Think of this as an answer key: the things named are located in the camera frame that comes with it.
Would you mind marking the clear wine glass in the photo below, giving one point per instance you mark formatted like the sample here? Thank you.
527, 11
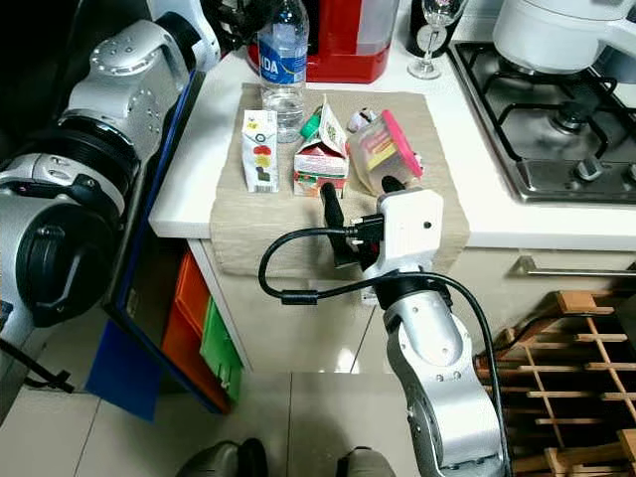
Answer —
437, 30

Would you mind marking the red kitchen appliance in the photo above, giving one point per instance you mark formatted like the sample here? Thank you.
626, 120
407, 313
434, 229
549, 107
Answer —
348, 50

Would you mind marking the blue flat board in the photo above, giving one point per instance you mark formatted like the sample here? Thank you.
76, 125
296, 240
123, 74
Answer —
124, 378

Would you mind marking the beige table runner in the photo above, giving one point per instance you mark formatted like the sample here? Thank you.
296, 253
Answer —
248, 229

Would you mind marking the grey robot left foot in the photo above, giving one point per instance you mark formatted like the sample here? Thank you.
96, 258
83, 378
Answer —
219, 460

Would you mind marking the small white bottle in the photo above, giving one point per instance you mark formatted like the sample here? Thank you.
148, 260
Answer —
360, 117

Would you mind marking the grey robot right foot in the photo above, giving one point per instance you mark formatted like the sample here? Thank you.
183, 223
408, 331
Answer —
370, 464

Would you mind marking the white cooking pot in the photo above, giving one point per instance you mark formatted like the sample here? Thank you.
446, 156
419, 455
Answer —
556, 30

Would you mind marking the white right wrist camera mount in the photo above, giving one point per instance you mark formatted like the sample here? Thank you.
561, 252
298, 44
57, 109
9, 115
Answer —
407, 224

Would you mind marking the plastic container pink lid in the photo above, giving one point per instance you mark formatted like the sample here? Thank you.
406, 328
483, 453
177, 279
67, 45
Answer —
383, 149

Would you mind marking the green storage bin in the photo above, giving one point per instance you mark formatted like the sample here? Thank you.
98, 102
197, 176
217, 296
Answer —
221, 348

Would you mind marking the grey robot foot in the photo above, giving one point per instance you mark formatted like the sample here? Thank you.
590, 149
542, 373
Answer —
370, 464
219, 460

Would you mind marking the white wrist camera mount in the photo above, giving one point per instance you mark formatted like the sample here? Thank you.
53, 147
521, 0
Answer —
171, 8
407, 224

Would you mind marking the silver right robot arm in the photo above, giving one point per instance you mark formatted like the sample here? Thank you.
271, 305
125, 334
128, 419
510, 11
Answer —
447, 368

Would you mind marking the wooden wine rack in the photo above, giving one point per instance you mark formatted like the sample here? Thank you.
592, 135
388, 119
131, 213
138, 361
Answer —
576, 378

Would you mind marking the small white juice carton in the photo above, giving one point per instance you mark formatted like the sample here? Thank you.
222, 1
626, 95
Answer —
260, 149

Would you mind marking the steel gas stove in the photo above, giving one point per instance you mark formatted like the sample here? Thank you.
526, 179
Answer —
547, 129

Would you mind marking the orange storage bin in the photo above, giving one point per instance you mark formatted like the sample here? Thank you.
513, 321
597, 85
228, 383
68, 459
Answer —
184, 318

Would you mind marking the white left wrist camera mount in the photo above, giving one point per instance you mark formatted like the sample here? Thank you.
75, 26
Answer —
171, 8

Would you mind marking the carton with green cap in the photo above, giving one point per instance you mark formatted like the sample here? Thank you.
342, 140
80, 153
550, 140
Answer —
320, 159

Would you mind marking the clear plastic water bottle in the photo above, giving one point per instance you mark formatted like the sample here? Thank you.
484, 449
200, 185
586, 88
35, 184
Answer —
283, 89

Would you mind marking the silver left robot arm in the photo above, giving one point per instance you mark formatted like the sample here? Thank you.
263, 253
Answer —
60, 219

